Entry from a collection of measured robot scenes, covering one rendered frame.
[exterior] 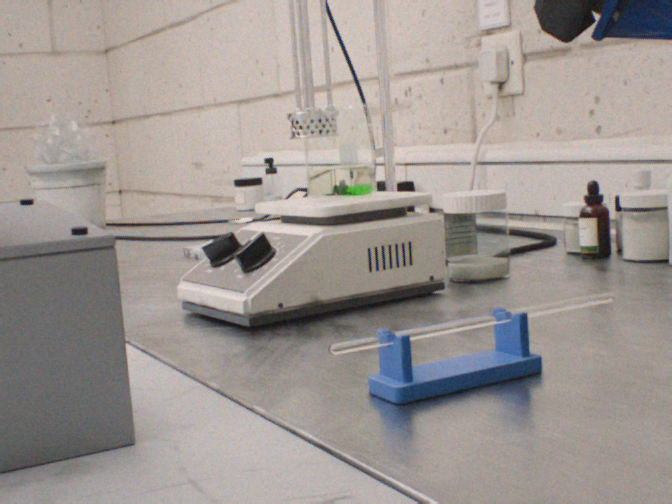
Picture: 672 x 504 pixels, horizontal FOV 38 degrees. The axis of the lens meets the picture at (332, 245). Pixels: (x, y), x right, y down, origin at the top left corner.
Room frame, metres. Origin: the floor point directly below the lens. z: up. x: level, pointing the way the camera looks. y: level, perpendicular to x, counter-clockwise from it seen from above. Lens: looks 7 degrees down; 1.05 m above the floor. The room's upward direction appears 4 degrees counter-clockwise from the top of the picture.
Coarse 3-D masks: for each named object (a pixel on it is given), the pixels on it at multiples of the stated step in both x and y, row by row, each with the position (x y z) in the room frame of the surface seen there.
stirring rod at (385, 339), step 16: (544, 304) 0.58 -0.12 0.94; (560, 304) 0.58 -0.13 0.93; (576, 304) 0.59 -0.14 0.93; (592, 304) 0.59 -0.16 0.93; (464, 320) 0.55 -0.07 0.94; (480, 320) 0.55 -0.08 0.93; (496, 320) 0.56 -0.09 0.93; (384, 336) 0.53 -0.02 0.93; (416, 336) 0.53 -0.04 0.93; (336, 352) 0.51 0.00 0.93
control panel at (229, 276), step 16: (240, 240) 0.86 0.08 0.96; (272, 240) 0.81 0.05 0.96; (288, 240) 0.80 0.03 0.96; (304, 240) 0.78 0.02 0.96; (192, 272) 0.85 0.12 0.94; (208, 272) 0.83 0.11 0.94; (224, 272) 0.81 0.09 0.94; (240, 272) 0.79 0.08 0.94; (256, 272) 0.77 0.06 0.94; (224, 288) 0.78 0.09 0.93; (240, 288) 0.76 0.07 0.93
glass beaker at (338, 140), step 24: (312, 120) 0.83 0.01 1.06; (336, 120) 0.82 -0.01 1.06; (360, 120) 0.83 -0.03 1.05; (312, 144) 0.83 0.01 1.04; (336, 144) 0.82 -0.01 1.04; (360, 144) 0.83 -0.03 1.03; (312, 168) 0.83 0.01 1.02; (336, 168) 0.82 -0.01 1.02; (360, 168) 0.83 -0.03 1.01; (312, 192) 0.84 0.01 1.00; (336, 192) 0.82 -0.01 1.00; (360, 192) 0.83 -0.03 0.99
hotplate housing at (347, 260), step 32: (256, 224) 0.88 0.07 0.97; (288, 224) 0.85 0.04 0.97; (320, 224) 0.82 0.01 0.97; (352, 224) 0.81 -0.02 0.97; (384, 224) 0.82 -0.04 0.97; (416, 224) 0.83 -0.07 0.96; (288, 256) 0.77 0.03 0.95; (320, 256) 0.78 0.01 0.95; (352, 256) 0.79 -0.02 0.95; (384, 256) 0.81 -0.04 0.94; (416, 256) 0.83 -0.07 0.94; (192, 288) 0.82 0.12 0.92; (256, 288) 0.75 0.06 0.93; (288, 288) 0.76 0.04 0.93; (320, 288) 0.78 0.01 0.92; (352, 288) 0.79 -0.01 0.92; (384, 288) 0.81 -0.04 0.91; (416, 288) 0.83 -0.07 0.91; (256, 320) 0.75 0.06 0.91
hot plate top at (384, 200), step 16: (384, 192) 0.90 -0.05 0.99; (400, 192) 0.89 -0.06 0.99; (416, 192) 0.87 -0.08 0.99; (256, 208) 0.88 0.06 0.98; (272, 208) 0.85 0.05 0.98; (288, 208) 0.83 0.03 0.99; (304, 208) 0.81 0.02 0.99; (320, 208) 0.79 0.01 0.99; (336, 208) 0.79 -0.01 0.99; (352, 208) 0.80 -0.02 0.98; (368, 208) 0.81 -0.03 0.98; (384, 208) 0.82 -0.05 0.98
